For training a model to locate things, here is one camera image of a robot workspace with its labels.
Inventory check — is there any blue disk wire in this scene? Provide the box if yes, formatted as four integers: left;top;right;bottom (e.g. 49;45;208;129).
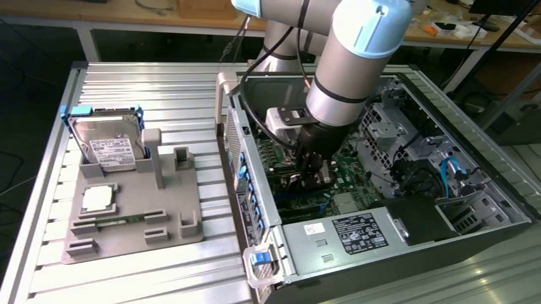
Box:
438;156;470;199

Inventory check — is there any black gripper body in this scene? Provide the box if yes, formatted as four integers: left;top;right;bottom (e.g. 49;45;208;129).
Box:
294;122;351;159

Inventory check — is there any green motherboard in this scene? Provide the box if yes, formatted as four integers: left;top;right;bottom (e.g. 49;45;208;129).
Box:
248;120;402;222

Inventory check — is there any grey plastic parts rack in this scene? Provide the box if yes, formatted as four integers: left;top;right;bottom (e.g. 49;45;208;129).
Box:
61;127;207;265

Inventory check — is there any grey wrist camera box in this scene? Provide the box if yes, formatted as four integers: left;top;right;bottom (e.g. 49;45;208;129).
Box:
264;107;320;140

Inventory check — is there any grey power supply unit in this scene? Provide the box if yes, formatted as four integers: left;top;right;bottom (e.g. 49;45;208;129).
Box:
282;207;413;276

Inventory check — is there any black stand pole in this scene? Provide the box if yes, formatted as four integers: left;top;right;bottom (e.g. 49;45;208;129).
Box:
443;0;529;92

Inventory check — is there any open black PC case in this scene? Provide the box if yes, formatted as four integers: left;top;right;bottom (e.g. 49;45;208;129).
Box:
215;71;541;304

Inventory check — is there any metal disk bay cage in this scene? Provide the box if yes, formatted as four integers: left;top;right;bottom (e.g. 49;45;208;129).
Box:
358;94;427;191

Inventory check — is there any green RAM stick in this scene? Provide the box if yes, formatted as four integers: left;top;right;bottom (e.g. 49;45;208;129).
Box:
95;214;147;226

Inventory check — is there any black plastic fan shroud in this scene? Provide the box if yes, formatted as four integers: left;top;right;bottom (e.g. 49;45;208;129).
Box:
370;198;462;246

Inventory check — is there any black monitor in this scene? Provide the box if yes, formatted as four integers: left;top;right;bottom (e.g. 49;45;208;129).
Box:
469;0;541;32

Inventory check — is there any robot wrist cable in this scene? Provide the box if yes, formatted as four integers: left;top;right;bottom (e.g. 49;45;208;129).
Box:
217;15;316;149

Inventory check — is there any silver CPU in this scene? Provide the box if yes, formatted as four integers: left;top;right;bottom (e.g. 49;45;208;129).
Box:
81;186;116;212

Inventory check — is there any blue disk caddy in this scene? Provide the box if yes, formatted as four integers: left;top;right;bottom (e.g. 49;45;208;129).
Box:
60;103;148;159

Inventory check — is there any installed RAM stick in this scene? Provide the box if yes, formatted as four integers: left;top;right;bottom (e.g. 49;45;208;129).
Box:
272;167;299;181

